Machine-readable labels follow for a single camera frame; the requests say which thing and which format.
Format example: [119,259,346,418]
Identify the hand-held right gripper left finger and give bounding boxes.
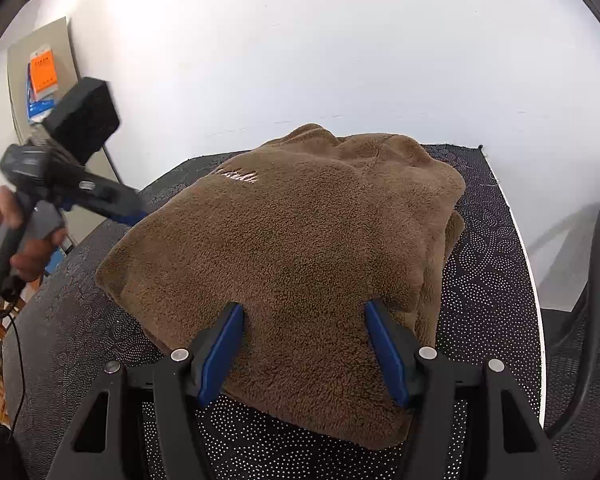
[55,301,246,480]

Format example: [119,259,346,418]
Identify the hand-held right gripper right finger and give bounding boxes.
[363,299,566,480]

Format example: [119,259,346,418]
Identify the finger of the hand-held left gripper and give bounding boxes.
[62,172,149,226]

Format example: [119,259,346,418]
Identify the brown fleece garment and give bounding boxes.
[95,122,467,451]

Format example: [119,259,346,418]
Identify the person's left hand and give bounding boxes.
[0,185,69,282]

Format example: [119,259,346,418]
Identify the orange tissue pack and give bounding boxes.
[30,46,59,101]

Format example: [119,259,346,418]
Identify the beige glass-door cabinet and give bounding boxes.
[6,16,131,196]

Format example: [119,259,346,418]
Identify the black patterned tablecloth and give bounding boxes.
[2,142,542,480]

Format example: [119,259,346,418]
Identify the black cable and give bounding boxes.
[0,299,27,427]

